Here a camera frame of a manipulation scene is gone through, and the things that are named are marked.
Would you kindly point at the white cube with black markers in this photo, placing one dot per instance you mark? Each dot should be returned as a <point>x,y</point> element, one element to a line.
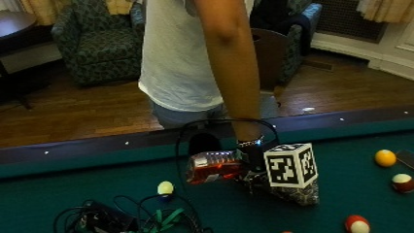
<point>289,165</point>

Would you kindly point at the bright red striped billiard ball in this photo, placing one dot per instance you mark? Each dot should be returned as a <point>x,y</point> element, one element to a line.
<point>357,224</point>

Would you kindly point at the yellow billiard ball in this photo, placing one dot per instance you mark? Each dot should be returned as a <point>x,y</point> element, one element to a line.
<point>385,158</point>

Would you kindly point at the dark red striped billiard ball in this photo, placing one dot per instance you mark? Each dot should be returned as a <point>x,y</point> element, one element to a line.
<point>404,183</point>

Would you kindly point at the floor vent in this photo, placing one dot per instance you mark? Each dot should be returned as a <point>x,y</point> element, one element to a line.
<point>319,65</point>

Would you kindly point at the brown wooden side table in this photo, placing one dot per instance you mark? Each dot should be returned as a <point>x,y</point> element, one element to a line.
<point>270,58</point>

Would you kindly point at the green patterned armchair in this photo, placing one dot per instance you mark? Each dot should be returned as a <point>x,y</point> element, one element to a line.
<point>297,35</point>
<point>102,45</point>

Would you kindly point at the the person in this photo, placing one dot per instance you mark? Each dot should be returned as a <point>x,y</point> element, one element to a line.
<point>176,58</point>

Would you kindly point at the dark clothing on armchair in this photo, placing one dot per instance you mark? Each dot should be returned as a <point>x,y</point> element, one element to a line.
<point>276,16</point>

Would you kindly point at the radiator cover grille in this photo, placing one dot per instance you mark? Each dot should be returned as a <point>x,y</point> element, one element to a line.
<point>347,17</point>

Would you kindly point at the beige curtain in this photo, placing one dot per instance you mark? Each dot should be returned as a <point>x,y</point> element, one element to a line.
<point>387,9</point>
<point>43,9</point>

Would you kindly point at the dark wooden table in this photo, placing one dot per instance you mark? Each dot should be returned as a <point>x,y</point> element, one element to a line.
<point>15,35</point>

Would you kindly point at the pool table rail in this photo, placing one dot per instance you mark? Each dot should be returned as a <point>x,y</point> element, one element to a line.
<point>108,147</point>

